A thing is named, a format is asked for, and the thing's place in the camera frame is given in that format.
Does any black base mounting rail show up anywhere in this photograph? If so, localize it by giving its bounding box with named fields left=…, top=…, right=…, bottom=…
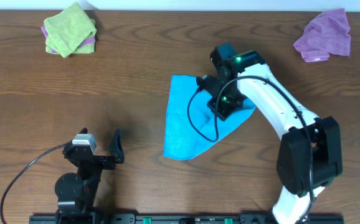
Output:
left=28, top=213, right=277, bottom=224

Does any top green folded cloth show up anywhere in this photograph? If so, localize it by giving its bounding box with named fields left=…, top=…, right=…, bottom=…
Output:
left=41, top=2, right=97, bottom=58

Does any crumpled pink cloth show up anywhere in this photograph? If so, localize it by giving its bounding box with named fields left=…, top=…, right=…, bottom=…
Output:
left=293, top=8, right=351, bottom=62

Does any black right camera cable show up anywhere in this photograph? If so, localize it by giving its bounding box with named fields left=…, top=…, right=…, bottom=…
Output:
left=186, top=75, right=315, bottom=224

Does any black left camera cable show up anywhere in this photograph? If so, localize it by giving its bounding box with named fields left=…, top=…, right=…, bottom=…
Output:
left=0, top=142, right=70, bottom=224

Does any black camera cable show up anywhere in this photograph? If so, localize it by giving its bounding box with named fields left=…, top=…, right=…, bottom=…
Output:
left=0, top=142, right=70, bottom=224
left=186, top=75, right=315, bottom=224

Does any blue microfiber cloth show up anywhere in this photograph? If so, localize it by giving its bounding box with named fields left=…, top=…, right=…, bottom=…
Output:
left=163, top=74, right=257, bottom=161

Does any bottom green folded cloth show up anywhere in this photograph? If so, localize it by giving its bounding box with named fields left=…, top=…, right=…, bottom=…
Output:
left=45, top=19, right=96, bottom=55

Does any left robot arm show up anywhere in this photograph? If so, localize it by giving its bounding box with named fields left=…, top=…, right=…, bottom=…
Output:
left=55, top=128, right=125, bottom=223

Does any folded pink cloth in stack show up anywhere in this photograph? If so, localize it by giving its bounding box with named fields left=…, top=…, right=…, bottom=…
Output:
left=40, top=24, right=96, bottom=54

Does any green folded cloth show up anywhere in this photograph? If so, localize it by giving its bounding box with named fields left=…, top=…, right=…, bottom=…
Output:
left=41, top=2, right=97, bottom=58
left=45, top=19, right=96, bottom=55

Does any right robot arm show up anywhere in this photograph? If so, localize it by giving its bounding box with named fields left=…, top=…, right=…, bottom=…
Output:
left=196, top=45, right=344, bottom=223

